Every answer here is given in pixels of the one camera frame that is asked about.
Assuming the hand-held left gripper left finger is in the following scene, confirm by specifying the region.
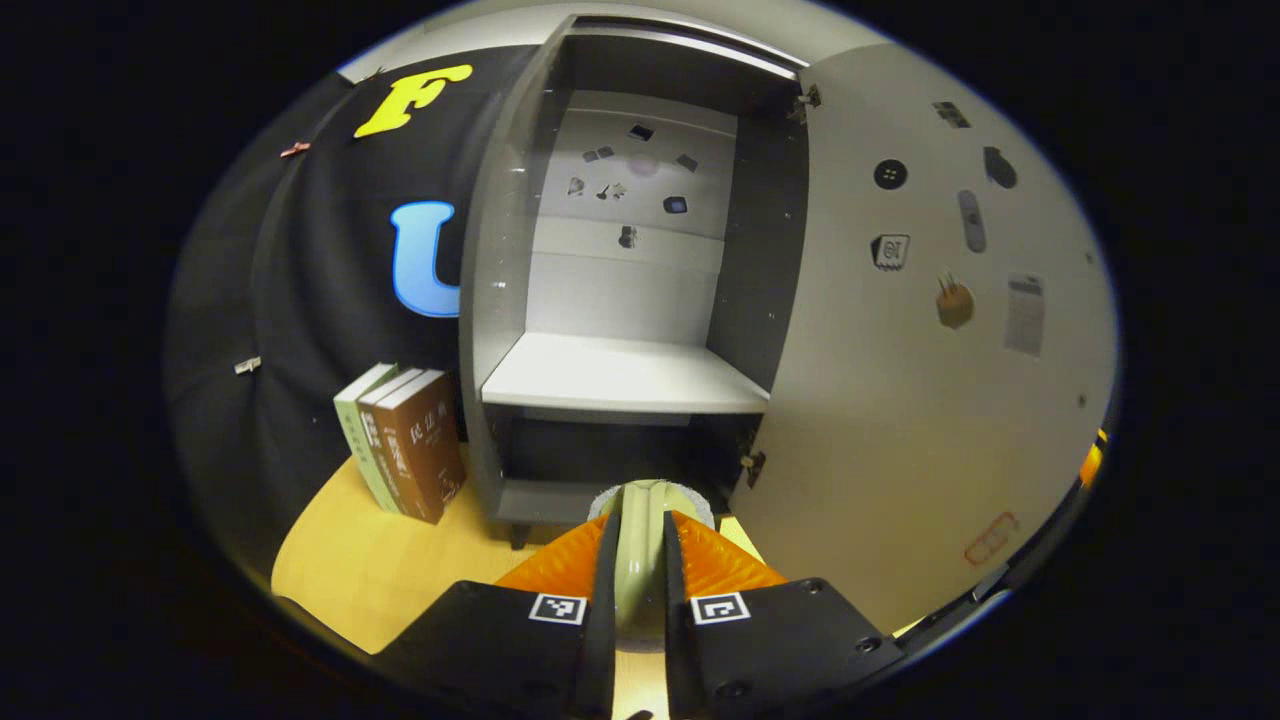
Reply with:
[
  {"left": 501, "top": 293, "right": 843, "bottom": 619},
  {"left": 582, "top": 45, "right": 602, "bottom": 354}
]
[{"left": 375, "top": 512, "right": 623, "bottom": 720}]

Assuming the white cabinet shelf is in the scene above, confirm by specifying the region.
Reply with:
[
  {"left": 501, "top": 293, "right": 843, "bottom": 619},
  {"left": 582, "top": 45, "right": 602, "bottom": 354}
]
[{"left": 480, "top": 331, "right": 772, "bottom": 416}]

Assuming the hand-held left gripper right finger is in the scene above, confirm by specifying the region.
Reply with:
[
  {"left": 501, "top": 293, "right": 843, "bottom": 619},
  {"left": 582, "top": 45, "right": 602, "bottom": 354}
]
[{"left": 660, "top": 512, "right": 907, "bottom": 720}]

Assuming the beige cabinet door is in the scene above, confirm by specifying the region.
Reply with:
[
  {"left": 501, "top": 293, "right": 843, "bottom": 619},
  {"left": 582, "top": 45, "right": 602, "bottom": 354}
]
[{"left": 728, "top": 42, "right": 1121, "bottom": 638}]

